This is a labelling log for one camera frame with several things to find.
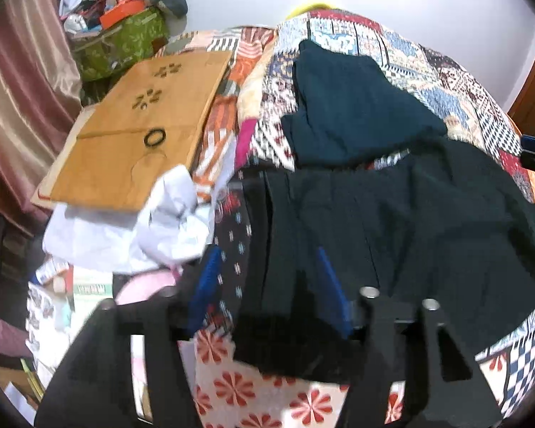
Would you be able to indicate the red flat box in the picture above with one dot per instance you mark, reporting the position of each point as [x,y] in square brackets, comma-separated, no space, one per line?
[122,13]

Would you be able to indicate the black pants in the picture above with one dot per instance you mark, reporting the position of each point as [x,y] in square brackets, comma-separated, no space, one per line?
[428,232]

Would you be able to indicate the pink satin curtain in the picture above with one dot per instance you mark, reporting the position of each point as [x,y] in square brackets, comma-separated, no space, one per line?
[22,98]

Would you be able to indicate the patchwork printed bedspread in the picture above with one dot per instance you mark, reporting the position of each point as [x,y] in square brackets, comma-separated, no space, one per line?
[432,76]

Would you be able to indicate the yellow cloth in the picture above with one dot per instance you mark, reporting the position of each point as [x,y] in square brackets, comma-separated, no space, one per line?
[311,7]

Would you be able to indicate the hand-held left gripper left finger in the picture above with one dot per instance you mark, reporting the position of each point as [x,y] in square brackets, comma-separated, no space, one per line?
[204,286]

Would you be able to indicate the pink round object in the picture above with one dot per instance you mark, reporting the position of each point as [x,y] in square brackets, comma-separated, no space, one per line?
[145,285]

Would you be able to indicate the white crumpled cloth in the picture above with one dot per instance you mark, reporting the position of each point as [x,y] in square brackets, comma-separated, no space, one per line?
[169,227]

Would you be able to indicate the dark teal garment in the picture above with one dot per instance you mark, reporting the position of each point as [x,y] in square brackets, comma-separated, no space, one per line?
[361,107]

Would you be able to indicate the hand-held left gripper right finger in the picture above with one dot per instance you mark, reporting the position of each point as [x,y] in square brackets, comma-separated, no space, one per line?
[329,289]

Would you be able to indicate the pile of printed papers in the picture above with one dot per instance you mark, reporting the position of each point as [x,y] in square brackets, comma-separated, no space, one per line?
[58,303]

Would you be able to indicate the green patterned bag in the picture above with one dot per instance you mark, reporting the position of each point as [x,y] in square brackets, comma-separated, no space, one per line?
[116,49]

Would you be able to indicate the flattened brown cardboard box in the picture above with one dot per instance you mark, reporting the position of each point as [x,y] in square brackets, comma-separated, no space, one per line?
[151,142]

